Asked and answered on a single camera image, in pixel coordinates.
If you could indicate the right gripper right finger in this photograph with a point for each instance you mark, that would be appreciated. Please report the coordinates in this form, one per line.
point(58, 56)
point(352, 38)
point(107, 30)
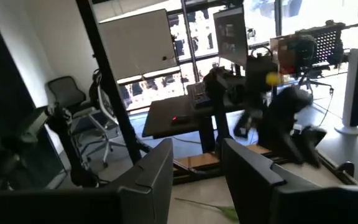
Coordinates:
point(291, 207)

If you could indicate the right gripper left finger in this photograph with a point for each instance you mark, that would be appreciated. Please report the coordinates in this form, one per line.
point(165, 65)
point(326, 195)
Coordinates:
point(57, 207)

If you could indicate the dark red artificial tulip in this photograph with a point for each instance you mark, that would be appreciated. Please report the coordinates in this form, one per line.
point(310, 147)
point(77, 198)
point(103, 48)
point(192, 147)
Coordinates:
point(228, 213)

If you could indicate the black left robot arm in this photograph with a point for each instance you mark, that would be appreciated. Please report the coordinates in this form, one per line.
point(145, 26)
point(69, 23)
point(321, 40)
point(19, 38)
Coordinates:
point(278, 124)

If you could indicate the brown cardboard box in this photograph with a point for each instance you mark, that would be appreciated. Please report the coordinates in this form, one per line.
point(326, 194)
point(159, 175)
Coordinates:
point(283, 54)

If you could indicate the black perforated back chair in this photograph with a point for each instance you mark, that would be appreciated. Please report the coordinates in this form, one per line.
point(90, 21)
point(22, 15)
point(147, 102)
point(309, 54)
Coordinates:
point(325, 43)

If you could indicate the white tower fan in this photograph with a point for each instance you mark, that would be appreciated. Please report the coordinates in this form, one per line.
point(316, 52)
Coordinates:
point(357, 90)

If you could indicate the dark grey desk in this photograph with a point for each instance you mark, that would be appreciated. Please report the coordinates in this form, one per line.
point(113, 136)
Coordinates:
point(166, 115)

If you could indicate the black mesh office chair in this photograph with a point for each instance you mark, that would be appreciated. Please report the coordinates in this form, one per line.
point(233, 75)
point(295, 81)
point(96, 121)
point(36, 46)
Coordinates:
point(65, 93)

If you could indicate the white grey office chair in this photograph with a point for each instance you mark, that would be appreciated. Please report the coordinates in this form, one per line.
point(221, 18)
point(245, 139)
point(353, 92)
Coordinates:
point(104, 102)

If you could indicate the black backdrop panel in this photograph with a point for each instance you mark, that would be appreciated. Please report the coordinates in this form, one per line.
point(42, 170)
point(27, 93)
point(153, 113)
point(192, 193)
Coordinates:
point(5, 87)

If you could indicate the white board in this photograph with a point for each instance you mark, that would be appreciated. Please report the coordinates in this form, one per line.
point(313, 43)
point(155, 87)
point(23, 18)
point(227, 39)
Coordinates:
point(135, 43)

